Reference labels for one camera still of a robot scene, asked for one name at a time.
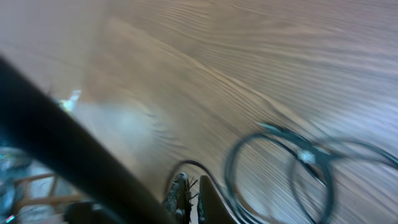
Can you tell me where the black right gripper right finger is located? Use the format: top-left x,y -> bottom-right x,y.
197,175 -> 236,224

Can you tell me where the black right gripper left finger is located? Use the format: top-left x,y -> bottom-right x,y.
162,172 -> 192,224

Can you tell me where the black USB cable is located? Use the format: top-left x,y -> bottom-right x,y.
164,121 -> 398,224

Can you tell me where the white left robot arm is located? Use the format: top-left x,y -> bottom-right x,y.
1,59 -> 174,223

